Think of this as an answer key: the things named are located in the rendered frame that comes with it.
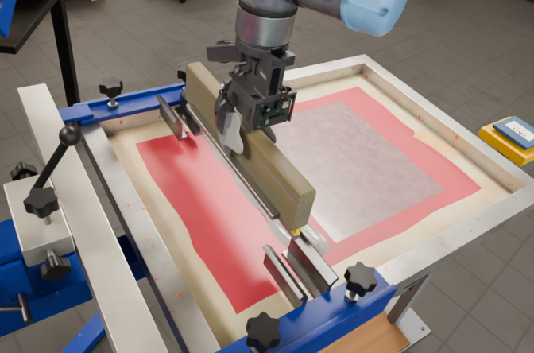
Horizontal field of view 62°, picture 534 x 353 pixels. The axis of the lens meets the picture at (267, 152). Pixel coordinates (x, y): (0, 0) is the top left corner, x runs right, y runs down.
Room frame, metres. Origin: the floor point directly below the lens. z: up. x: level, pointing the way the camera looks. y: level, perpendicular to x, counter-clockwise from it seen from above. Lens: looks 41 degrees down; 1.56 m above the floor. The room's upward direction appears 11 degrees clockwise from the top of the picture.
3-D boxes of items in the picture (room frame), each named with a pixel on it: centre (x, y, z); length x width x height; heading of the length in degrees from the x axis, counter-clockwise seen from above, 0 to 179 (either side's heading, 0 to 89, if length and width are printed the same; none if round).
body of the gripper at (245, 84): (0.53, 0.03, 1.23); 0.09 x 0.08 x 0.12; 40
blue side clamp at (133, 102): (0.74, 0.26, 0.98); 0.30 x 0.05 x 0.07; 130
